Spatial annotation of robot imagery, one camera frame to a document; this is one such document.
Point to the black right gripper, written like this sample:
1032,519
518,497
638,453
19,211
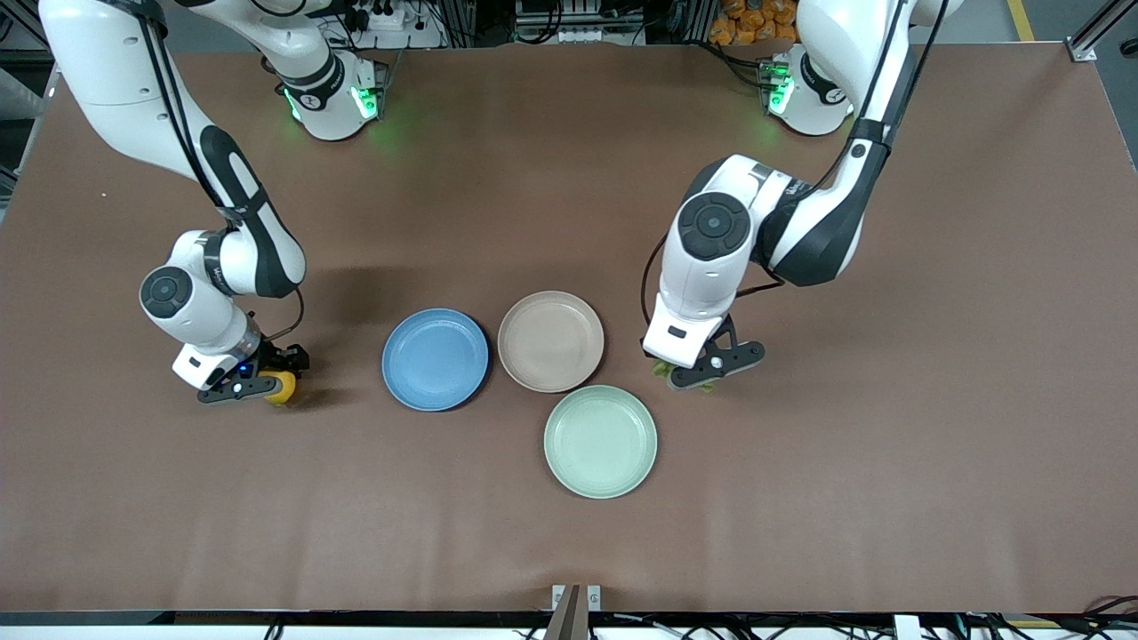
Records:
275,359

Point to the yellow lemon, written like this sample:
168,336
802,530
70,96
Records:
283,391

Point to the green lettuce leaf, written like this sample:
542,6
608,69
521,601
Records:
661,367

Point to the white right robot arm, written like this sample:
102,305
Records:
116,80

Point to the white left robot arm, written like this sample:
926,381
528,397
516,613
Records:
711,267

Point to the blue plate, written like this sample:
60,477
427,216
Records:
436,360

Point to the light green plate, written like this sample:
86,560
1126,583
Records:
600,442

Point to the beige plate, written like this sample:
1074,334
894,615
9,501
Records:
551,342

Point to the brown table cover sheet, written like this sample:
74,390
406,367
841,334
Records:
845,533

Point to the bag of orange fruits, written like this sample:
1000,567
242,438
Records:
756,22

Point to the white power strip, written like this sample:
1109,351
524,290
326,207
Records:
391,36

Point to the small white box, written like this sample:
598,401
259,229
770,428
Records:
907,629

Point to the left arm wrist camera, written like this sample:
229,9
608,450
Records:
720,364

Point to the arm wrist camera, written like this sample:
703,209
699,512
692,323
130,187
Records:
231,391
720,364

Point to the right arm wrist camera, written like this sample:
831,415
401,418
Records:
231,391

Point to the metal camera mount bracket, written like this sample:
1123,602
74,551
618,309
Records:
569,622

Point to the silver aluminium frame post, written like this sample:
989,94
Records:
1080,44
18,20

